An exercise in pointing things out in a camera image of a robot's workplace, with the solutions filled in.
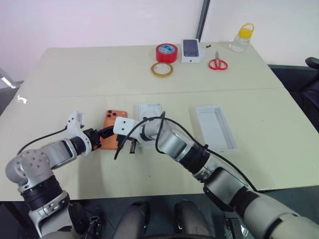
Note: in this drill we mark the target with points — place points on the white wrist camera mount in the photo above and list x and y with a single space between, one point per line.
124 125
74 124

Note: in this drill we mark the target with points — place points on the white box with phone picture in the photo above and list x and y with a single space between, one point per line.
190 48

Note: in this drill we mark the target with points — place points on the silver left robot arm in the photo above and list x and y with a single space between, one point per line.
37 159

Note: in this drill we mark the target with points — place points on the orange smartphone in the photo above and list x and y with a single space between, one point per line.
109 119

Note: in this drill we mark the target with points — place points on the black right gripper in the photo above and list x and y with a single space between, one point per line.
125 139

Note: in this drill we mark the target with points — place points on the yellowish clear tape roll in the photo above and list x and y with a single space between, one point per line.
155 72

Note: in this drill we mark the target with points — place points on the dark vertical post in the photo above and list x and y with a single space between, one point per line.
202 20

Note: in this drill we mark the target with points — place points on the clear jar with yellow lid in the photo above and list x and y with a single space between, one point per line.
241 39

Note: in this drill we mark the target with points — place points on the black chair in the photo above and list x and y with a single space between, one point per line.
309 79

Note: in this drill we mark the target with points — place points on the white phone box base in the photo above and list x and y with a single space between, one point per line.
149 110

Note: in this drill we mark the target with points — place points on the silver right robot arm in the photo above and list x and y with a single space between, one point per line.
224 179

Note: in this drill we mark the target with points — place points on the red tape roll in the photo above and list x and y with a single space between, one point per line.
165 56

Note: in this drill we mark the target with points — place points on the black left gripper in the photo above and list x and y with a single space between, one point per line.
92 137

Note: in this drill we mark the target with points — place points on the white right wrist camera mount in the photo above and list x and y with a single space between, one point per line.
124 125

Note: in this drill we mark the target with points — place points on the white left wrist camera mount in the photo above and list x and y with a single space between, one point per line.
74 124

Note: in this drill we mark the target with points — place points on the dark rounded shape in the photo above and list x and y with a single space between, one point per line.
135 219
189 219

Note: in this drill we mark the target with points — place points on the white phone box lid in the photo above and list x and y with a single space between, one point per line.
215 127

